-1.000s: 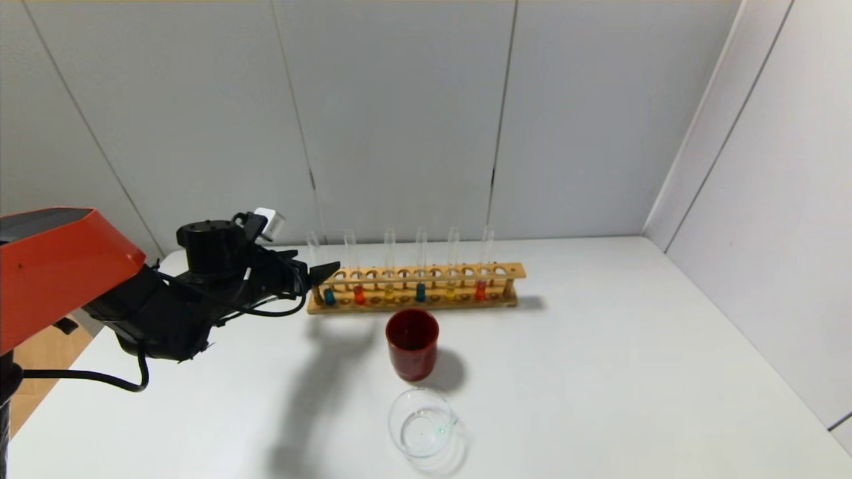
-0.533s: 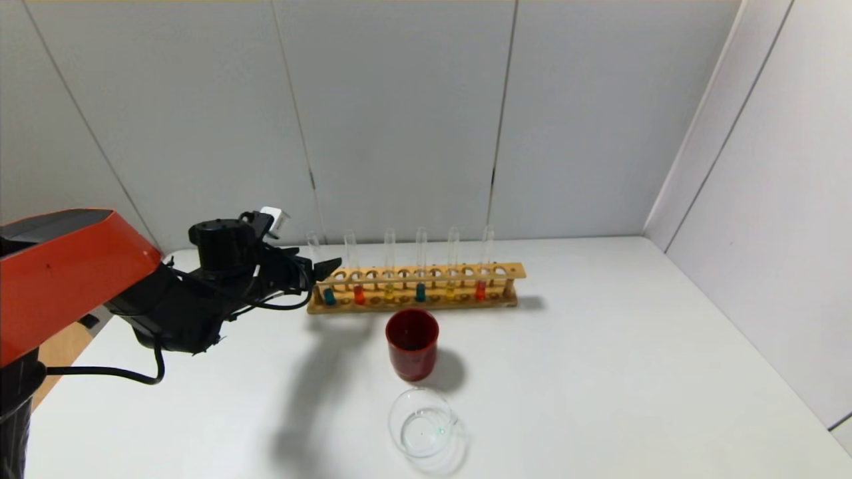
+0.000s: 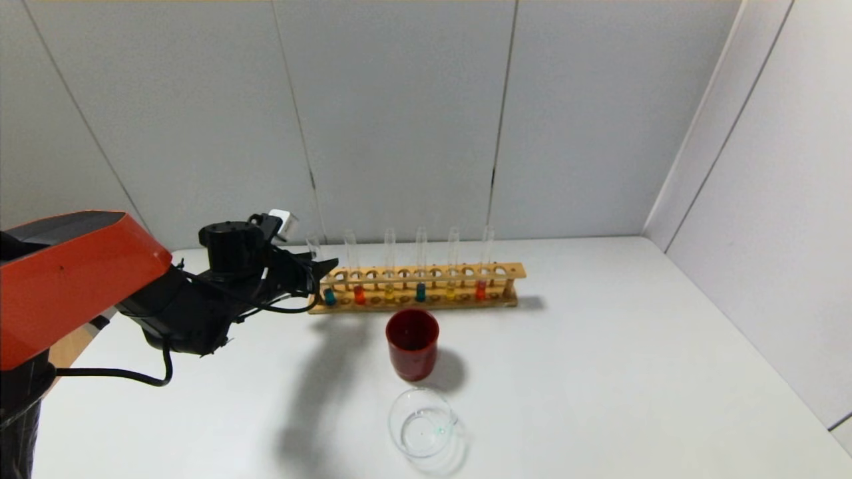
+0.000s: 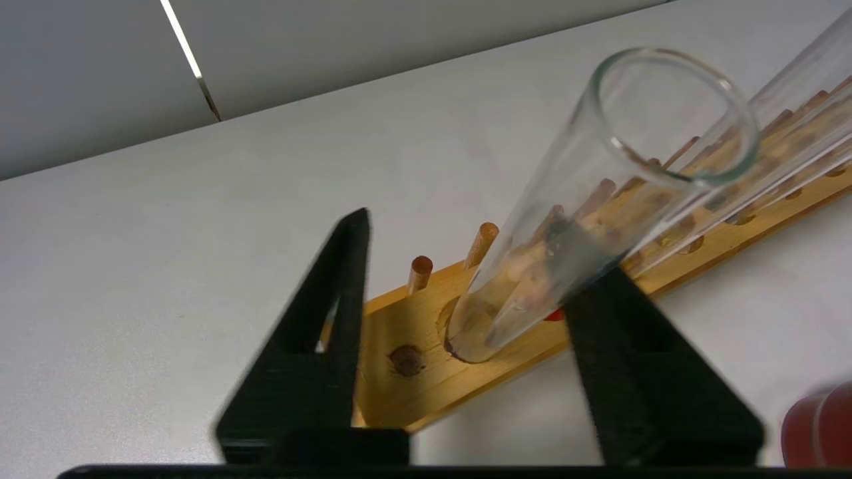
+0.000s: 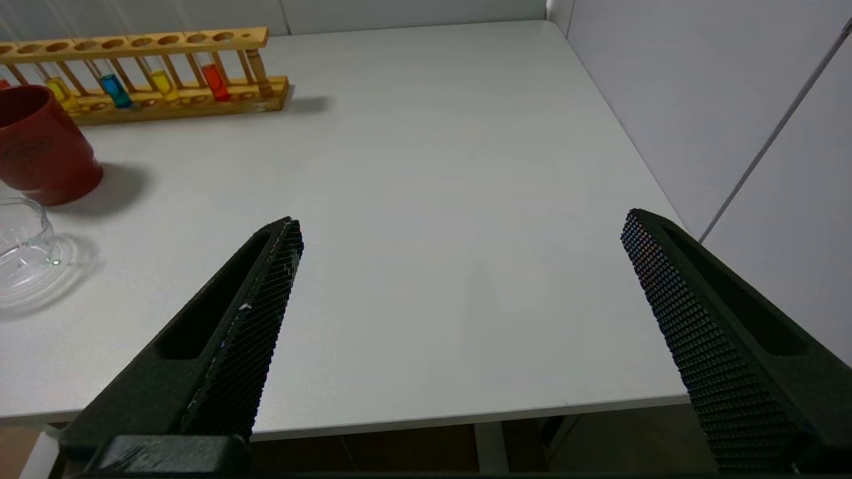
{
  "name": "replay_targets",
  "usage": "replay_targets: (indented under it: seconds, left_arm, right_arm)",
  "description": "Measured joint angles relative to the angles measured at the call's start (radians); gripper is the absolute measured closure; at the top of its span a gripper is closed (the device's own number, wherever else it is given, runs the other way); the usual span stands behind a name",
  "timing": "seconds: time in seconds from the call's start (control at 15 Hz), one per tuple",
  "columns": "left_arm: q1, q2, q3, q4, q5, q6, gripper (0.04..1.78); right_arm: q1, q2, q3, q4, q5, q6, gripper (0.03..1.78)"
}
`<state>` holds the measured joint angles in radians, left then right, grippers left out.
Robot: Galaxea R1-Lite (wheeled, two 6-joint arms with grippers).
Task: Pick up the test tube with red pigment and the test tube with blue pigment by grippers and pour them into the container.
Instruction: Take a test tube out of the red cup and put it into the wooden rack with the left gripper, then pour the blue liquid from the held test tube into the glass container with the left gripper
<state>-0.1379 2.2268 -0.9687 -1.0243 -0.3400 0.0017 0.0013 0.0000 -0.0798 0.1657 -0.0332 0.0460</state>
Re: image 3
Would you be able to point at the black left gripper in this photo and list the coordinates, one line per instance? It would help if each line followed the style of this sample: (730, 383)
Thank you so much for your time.
(310, 276)

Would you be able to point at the glass test tube blue pigment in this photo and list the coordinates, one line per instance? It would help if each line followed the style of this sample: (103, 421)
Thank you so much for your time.
(330, 297)
(421, 293)

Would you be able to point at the glass test tube red pigment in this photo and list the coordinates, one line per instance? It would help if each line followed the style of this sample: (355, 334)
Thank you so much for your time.
(480, 291)
(359, 295)

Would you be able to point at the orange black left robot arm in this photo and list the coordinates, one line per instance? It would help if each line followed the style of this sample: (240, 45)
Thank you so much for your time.
(66, 279)

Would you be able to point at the glass test tube yellow pigment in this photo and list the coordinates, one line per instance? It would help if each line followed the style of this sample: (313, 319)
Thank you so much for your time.
(450, 291)
(389, 291)

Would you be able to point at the wooden test tube rack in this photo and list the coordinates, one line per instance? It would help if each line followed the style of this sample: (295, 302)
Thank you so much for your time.
(466, 304)

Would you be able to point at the red plastic cup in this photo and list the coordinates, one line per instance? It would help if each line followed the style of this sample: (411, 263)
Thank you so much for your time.
(413, 352)

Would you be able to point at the clear glass beaker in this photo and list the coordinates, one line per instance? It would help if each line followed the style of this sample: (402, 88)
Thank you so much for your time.
(423, 432)

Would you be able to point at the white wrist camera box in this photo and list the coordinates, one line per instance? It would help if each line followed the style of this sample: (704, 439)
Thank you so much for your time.
(283, 223)

